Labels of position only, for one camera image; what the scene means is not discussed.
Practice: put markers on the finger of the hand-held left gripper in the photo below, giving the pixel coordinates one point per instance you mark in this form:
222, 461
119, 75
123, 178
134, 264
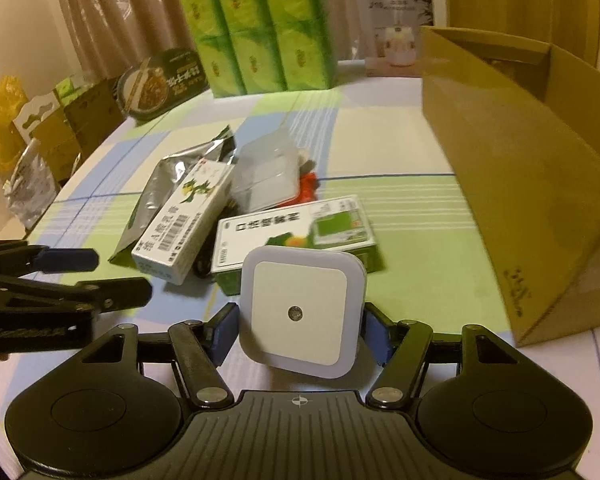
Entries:
65, 259
105, 294

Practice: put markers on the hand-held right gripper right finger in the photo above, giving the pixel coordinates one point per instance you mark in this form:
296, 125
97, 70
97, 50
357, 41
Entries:
375, 331

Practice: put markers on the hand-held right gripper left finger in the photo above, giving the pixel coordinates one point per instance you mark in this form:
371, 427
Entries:
224, 334

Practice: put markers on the white square night light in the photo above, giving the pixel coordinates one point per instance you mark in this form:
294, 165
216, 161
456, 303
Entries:
300, 312

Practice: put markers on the white green packet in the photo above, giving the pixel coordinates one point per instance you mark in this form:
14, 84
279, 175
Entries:
185, 225

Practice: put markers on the silver green foil pouch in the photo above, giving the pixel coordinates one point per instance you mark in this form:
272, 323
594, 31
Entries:
162, 180

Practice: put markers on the green white box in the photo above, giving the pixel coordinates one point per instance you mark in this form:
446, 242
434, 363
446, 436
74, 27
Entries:
300, 230

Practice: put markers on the clear plastic bag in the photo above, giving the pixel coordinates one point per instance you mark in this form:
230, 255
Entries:
267, 175

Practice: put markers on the brown cardboard box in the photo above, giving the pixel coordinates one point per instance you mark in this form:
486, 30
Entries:
520, 170

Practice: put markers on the checked cloth covered desktop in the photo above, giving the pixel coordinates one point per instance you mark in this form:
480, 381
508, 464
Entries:
390, 150

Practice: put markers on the crumpled silver foil bag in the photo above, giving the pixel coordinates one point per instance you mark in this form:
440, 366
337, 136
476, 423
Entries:
32, 185

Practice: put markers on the brown cardboard carton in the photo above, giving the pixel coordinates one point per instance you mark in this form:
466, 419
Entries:
85, 120

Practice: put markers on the yellow plastic bag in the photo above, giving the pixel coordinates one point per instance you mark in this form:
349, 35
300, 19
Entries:
0, 125

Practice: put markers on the red snack packet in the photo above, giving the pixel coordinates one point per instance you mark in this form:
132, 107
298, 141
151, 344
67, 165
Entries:
309, 187

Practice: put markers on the black instant meal box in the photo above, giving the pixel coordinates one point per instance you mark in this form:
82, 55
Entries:
160, 85

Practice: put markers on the beige curtain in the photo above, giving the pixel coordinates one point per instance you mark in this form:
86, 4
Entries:
115, 10

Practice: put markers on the stack of green tissue packets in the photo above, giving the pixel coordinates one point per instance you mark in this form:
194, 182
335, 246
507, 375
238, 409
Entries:
260, 30

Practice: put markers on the white humidifier box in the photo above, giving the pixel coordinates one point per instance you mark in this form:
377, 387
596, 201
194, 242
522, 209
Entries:
395, 25

